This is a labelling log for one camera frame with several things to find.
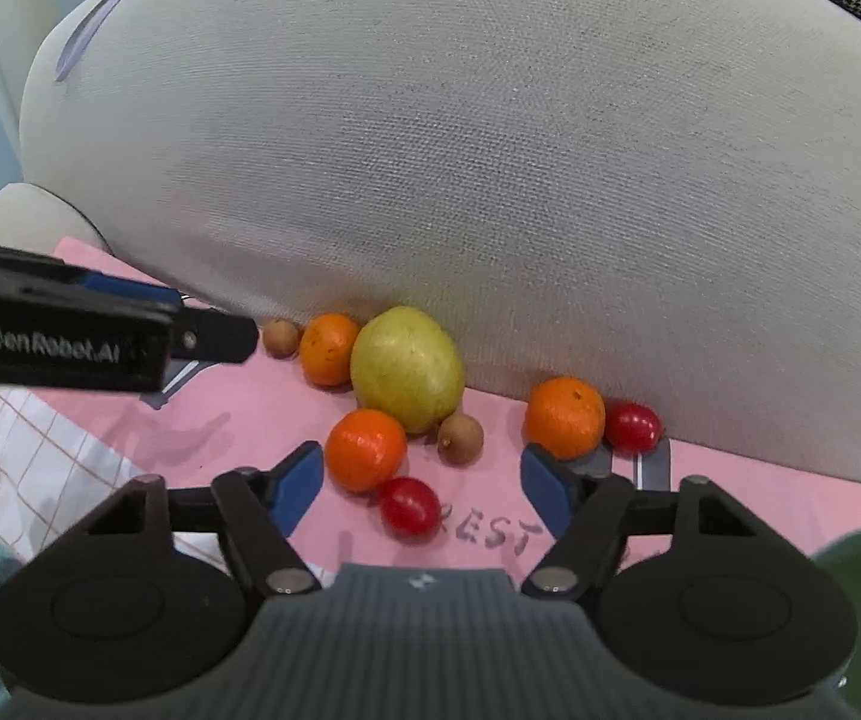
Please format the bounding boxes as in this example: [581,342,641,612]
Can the red cherry tomato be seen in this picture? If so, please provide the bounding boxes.
[379,477,442,539]
[604,403,662,455]

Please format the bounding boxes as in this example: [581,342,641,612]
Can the translucent plastic strip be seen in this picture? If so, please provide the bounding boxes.
[53,0,170,83]

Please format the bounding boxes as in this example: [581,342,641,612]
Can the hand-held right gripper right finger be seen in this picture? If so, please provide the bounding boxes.
[521,444,770,601]

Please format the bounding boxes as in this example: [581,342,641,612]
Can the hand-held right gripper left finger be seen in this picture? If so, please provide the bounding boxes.
[83,441,324,598]

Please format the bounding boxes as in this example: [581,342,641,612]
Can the light grey back cushion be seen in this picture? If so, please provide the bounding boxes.
[19,0,861,485]

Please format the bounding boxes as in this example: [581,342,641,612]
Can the pink printed mat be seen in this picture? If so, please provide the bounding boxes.
[47,236,861,595]

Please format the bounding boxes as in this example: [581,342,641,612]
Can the small brown round fruit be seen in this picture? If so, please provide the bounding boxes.
[437,412,485,466]
[262,319,302,359]

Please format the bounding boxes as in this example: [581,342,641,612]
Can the white checked cloth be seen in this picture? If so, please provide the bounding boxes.
[0,381,148,565]

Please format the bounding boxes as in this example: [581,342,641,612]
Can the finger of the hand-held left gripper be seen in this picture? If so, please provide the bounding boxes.
[79,271,185,308]
[166,306,259,362]

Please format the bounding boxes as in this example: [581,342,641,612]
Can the beige sofa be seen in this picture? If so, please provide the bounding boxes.
[0,181,112,260]

